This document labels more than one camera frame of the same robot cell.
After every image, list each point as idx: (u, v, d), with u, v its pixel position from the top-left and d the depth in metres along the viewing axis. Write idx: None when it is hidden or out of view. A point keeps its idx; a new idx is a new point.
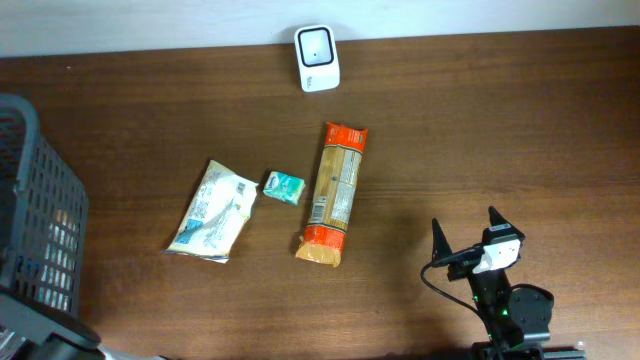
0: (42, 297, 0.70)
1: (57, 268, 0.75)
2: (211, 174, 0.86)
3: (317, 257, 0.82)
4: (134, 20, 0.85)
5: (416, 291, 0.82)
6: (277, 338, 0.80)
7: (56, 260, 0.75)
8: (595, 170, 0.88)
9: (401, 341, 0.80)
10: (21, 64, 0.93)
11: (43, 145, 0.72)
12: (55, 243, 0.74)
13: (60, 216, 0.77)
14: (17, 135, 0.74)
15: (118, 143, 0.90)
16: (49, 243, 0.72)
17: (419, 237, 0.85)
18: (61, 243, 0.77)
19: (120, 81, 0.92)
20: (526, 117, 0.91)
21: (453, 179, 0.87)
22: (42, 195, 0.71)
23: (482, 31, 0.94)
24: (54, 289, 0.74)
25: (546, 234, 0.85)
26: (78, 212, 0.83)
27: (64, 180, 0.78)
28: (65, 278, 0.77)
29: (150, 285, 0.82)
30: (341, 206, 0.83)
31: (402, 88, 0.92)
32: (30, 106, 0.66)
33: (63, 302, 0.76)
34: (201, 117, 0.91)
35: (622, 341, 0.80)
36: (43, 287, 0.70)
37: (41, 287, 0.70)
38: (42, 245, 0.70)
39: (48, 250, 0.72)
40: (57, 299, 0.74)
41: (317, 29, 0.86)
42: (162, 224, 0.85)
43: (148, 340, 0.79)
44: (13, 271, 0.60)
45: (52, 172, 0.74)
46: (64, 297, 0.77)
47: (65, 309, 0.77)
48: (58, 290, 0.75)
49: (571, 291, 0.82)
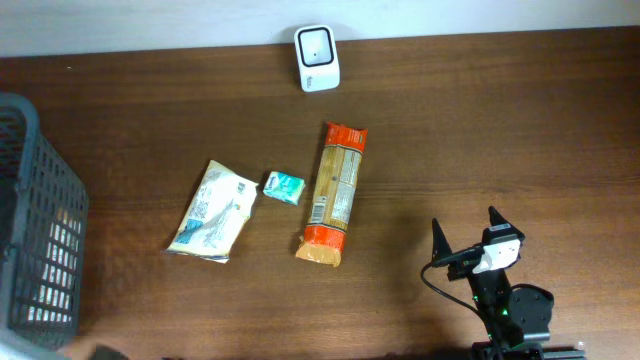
0: (44, 297, 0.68)
1: (58, 270, 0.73)
2: (211, 174, 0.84)
3: (317, 256, 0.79)
4: (132, 20, 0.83)
5: (416, 290, 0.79)
6: (274, 340, 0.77)
7: (58, 261, 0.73)
8: (596, 169, 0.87)
9: (400, 342, 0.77)
10: (18, 64, 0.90)
11: (46, 143, 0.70)
12: (56, 244, 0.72)
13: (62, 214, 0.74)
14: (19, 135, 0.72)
15: (116, 142, 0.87)
16: (51, 242, 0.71)
17: (420, 236, 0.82)
18: (62, 242, 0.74)
19: (117, 81, 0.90)
20: (529, 117, 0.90)
21: (453, 179, 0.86)
22: (45, 194, 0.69)
23: (485, 31, 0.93)
24: (55, 291, 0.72)
25: (549, 234, 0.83)
26: (80, 211, 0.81)
27: (65, 179, 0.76)
28: (65, 277, 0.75)
29: (149, 285, 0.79)
30: (342, 205, 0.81)
31: (402, 88, 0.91)
32: (29, 105, 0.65)
33: (64, 301, 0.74)
34: (199, 116, 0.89)
35: (624, 341, 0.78)
36: (44, 287, 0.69)
37: (43, 289, 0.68)
38: (45, 244, 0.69)
39: (50, 249, 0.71)
40: (58, 298, 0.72)
41: (317, 29, 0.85)
42: (160, 224, 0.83)
43: (145, 341, 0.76)
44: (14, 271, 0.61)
45: (53, 171, 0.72)
46: (65, 296, 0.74)
47: (65, 308, 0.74)
48: (60, 292, 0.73)
49: (571, 290, 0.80)
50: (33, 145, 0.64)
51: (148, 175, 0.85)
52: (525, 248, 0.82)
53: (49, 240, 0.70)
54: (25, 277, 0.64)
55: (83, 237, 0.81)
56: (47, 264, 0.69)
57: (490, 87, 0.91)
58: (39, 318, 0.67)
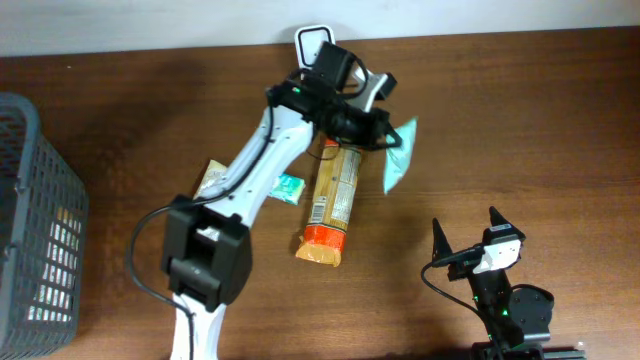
0: (44, 297, 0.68)
1: (58, 270, 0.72)
2: (211, 174, 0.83)
3: (317, 256, 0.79)
4: (133, 20, 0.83)
5: (416, 290, 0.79)
6: (274, 340, 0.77)
7: (58, 260, 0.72)
8: (596, 169, 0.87)
9: (401, 342, 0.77)
10: (18, 63, 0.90)
11: (45, 142, 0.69)
12: (56, 244, 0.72)
13: (61, 214, 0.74)
14: (18, 134, 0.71)
15: (117, 142, 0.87)
16: (51, 242, 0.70)
17: (420, 236, 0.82)
18: (62, 242, 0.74)
19: (119, 81, 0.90)
20: (530, 117, 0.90)
21: (454, 179, 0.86)
22: (45, 194, 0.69)
23: (486, 31, 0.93)
24: (55, 291, 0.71)
25: (549, 235, 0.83)
26: (80, 210, 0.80)
27: (64, 178, 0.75)
28: (66, 277, 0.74)
29: (150, 285, 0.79)
30: (341, 205, 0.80)
31: (402, 88, 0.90)
32: (29, 104, 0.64)
33: (65, 301, 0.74)
34: (200, 116, 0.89)
35: (624, 341, 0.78)
36: (45, 287, 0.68)
37: (43, 288, 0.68)
38: (45, 245, 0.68)
39: (50, 249, 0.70)
40: (58, 298, 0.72)
41: (317, 29, 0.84)
42: (160, 224, 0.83)
43: (147, 341, 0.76)
44: (16, 270, 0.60)
45: (52, 171, 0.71)
46: (66, 296, 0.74)
47: (66, 308, 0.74)
48: (60, 292, 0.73)
49: (572, 290, 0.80)
50: (34, 144, 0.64)
51: (148, 175, 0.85)
52: (525, 248, 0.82)
53: (50, 239, 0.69)
54: (25, 276, 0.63)
55: (83, 237, 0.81)
56: (47, 263, 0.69)
57: (490, 87, 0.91)
58: (40, 317, 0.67)
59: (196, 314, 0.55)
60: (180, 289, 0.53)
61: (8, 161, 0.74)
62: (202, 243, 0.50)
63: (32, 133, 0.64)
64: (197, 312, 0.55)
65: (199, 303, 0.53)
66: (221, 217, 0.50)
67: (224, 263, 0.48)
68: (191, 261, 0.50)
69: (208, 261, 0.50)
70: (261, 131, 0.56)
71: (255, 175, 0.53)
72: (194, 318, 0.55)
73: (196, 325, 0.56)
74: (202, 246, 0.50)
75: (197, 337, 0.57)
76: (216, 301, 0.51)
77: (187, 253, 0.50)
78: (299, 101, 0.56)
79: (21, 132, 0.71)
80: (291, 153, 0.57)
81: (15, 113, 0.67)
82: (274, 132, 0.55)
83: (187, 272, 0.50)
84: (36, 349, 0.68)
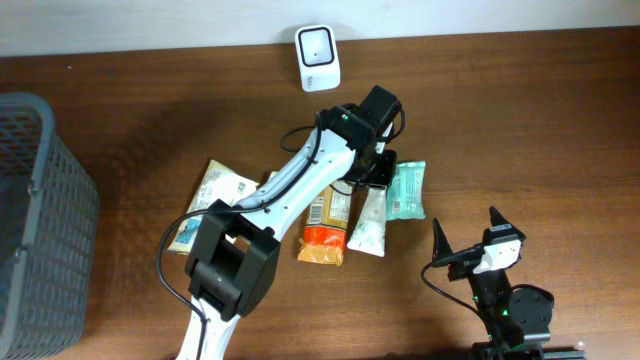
0: (54, 298, 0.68)
1: (69, 271, 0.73)
2: (211, 174, 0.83)
3: (320, 258, 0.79)
4: (133, 19, 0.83)
5: (416, 290, 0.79)
6: (274, 340, 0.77)
7: (69, 261, 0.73)
8: (595, 169, 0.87)
9: (401, 341, 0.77)
10: (21, 64, 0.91)
11: (61, 144, 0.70)
12: (67, 245, 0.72)
13: (74, 215, 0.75)
14: (32, 133, 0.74)
15: (118, 141, 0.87)
16: (62, 243, 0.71)
17: (420, 236, 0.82)
18: (73, 243, 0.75)
19: (120, 81, 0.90)
20: (529, 117, 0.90)
21: (453, 179, 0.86)
22: (57, 195, 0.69)
23: (486, 31, 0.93)
24: (66, 293, 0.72)
25: (548, 234, 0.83)
26: (92, 211, 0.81)
27: (78, 179, 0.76)
28: (76, 278, 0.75)
29: (152, 286, 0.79)
30: (340, 204, 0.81)
31: (403, 88, 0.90)
32: (45, 105, 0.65)
33: (74, 301, 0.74)
34: (199, 116, 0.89)
35: (623, 341, 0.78)
36: (55, 288, 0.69)
37: (54, 290, 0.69)
38: (56, 246, 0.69)
39: (62, 251, 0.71)
40: (68, 299, 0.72)
41: (317, 29, 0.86)
42: (160, 224, 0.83)
43: (148, 340, 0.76)
44: (25, 270, 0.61)
45: (66, 173, 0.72)
46: (75, 296, 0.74)
47: (74, 308, 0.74)
48: (70, 293, 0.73)
49: (571, 290, 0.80)
50: (48, 144, 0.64)
51: (150, 174, 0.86)
52: (525, 248, 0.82)
53: (60, 241, 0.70)
54: (36, 276, 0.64)
55: (93, 238, 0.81)
56: (58, 265, 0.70)
57: (490, 86, 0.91)
58: (50, 317, 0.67)
59: (210, 321, 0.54)
60: (199, 293, 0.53)
61: (22, 158, 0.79)
62: (231, 253, 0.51)
63: (48, 131, 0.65)
64: (210, 320, 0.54)
65: (216, 310, 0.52)
66: (256, 228, 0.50)
67: (247, 278, 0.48)
68: (216, 265, 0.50)
69: (233, 269, 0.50)
70: (304, 151, 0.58)
71: (325, 138, 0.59)
72: (206, 325, 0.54)
73: (208, 333, 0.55)
74: (231, 256, 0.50)
75: (206, 348, 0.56)
76: (232, 311, 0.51)
77: (214, 256, 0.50)
78: (345, 128, 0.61)
79: (36, 132, 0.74)
80: (332, 176, 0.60)
81: (30, 113, 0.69)
82: (318, 154, 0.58)
83: (209, 275, 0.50)
84: (29, 341, 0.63)
